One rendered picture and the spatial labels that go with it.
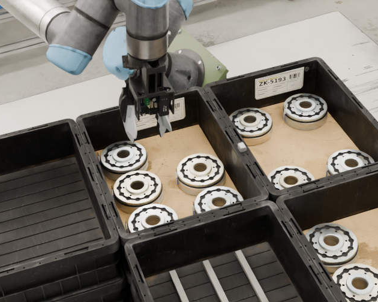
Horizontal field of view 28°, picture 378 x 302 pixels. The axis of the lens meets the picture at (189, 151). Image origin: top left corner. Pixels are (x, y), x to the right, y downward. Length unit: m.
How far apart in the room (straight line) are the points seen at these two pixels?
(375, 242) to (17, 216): 0.74
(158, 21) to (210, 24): 2.44
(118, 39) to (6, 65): 1.83
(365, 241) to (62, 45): 0.69
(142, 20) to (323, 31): 1.14
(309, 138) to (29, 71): 2.04
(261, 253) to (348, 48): 0.96
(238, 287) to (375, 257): 0.27
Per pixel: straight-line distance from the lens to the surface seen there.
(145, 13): 1.29
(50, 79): 3.47
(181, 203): 1.58
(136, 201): 1.56
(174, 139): 1.74
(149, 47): 1.32
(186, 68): 1.92
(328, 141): 1.73
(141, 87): 1.38
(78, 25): 1.36
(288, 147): 1.71
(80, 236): 1.55
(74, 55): 1.37
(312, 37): 2.33
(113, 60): 1.83
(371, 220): 1.56
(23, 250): 1.55
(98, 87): 2.16
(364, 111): 1.67
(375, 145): 1.65
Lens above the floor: 1.95
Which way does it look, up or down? 41 degrees down
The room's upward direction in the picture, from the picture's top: 4 degrees counter-clockwise
